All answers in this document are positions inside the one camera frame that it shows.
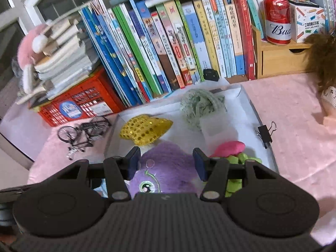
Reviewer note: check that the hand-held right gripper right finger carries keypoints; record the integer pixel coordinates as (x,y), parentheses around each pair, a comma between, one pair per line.
(198,162)

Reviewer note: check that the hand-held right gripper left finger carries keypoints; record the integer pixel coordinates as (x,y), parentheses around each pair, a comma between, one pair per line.
(134,160)

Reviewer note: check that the purple plush toy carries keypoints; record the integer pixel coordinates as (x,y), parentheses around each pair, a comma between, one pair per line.
(168,168)

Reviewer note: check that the yellow sequin plush toy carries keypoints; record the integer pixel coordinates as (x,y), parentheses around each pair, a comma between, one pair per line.
(144,130)

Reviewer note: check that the white shallow tray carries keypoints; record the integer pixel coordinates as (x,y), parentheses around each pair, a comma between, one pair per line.
(178,134)

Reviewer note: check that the green patterned cloth ball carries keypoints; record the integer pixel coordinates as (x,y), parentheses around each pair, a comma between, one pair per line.
(199,105)

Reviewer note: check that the green and pink plush toy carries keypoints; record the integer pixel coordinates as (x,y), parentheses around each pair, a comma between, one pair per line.
(231,148)

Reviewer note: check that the small clear plastic bag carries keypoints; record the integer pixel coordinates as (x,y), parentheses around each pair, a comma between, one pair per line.
(214,130)

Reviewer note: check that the miniature black bicycle model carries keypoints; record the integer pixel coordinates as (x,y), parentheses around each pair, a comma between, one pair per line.
(86,131)

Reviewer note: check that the black binder clip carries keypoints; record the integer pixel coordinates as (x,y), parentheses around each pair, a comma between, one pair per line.
(265,134)

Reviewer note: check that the red plastic crate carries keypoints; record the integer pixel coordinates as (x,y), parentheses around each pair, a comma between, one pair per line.
(78,102)

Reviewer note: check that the small black object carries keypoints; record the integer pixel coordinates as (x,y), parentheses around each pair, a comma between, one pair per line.
(210,74)

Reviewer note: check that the stack of lying books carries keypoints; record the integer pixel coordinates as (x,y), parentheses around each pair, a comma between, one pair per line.
(63,63)

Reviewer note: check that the row of upright picture books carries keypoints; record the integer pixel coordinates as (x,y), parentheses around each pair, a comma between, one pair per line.
(170,44)

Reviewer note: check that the wooden drawer box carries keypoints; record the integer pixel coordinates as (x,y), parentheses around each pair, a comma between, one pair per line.
(283,60)

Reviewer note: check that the pink plush rabbit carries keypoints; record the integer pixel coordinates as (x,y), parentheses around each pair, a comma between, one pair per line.
(29,50)

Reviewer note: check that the red drink can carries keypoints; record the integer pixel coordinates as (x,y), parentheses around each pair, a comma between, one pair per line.
(278,21)

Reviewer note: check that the brown-haired doll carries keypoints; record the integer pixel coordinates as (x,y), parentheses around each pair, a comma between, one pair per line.
(324,57)

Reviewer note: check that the white printed cardboard box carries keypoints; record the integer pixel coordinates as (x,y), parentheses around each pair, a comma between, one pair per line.
(308,18)

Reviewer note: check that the white window frame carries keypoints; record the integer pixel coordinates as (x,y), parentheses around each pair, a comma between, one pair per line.
(29,4)

